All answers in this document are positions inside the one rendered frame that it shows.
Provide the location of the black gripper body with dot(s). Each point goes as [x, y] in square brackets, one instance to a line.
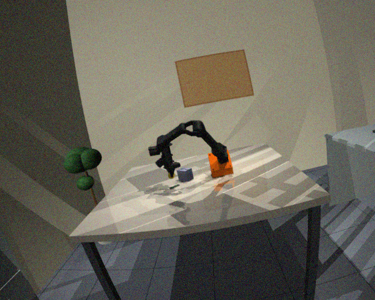
[171, 164]

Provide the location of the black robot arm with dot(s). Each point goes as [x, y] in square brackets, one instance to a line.
[199, 130]

